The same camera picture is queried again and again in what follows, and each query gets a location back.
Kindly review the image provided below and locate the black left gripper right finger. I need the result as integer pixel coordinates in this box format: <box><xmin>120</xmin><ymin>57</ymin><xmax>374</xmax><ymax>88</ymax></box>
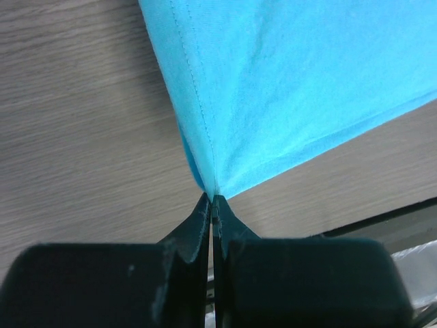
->
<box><xmin>211</xmin><ymin>195</ymin><xmax>414</xmax><ymax>327</ymax></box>

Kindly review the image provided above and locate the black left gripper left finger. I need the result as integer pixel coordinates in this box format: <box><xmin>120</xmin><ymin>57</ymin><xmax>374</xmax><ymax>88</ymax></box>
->
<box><xmin>1</xmin><ymin>195</ymin><xmax>210</xmax><ymax>327</ymax></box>

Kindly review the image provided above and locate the cyan t-shirt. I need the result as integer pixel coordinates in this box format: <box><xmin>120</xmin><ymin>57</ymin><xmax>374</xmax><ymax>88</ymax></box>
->
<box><xmin>140</xmin><ymin>1</ymin><xmax>436</xmax><ymax>198</ymax></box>

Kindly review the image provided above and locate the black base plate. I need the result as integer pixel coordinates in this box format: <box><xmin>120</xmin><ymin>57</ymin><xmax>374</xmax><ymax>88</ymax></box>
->
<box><xmin>319</xmin><ymin>197</ymin><xmax>436</xmax><ymax>237</ymax></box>

